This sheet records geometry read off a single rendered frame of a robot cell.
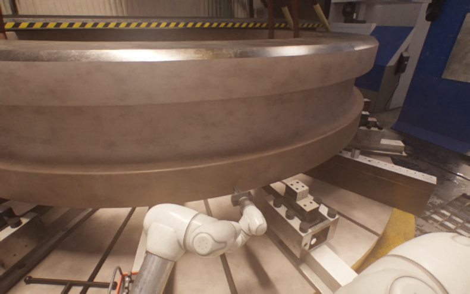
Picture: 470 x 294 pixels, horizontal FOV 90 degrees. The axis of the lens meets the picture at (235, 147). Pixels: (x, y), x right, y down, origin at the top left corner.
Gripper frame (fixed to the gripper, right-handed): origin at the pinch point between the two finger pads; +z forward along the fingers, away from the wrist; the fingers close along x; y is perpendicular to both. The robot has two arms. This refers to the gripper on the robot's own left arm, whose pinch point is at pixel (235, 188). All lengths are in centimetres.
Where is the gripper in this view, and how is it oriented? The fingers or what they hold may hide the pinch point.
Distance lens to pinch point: 160.1
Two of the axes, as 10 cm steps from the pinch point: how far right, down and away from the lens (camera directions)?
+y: 0.1, -8.8, -4.7
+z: -3.5, -4.4, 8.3
